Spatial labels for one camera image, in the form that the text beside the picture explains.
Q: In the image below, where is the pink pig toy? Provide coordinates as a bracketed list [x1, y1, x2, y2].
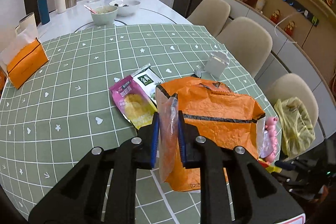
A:
[257, 117, 278, 164]

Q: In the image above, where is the orange snack bag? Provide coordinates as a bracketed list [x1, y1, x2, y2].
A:
[155, 76, 267, 192]

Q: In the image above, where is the white mug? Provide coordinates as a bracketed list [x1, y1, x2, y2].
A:
[15, 12, 39, 37]

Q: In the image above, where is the beige chair near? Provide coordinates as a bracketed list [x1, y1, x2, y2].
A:
[265, 73, 318, 127]

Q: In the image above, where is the wooden wall shelf cabinet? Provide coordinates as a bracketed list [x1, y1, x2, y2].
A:
[216, 0, 336, 98]

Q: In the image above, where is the orange tissue box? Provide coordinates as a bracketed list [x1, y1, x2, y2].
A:
[1, 24, 49, 89]

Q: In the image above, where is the yellow trash bag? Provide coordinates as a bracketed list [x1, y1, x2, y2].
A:
[274, 97, 315, 158]

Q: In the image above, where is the beige chair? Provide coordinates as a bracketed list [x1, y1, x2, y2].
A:
[187, 0, 231, 37]
[216, 16, 273, 77]
[265, 73, 318, 127]

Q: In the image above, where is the blue bottle left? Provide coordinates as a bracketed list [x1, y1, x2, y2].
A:
[37, 0, 50, 25]

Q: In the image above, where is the green white milk pouch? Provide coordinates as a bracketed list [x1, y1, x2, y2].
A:
[131, 63, 163, 105]

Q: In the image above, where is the beige chair far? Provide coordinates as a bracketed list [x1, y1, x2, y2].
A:
[187, 0, 231, 37]

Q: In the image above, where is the green bowl with spoon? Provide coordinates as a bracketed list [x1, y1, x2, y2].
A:
[84, 5, 118, 27]

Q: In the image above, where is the green checked tablecloth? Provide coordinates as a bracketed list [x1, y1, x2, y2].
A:
[0, 23, 282, 224]

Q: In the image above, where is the white bowl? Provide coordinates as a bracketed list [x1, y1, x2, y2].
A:
[109, 0, 141, 16]

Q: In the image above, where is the beige chair middle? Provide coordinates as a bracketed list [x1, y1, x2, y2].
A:
[216, 16, 273, 77]

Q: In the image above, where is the purple chip bag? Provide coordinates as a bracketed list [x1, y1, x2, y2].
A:
[109, 76, 157, 130]

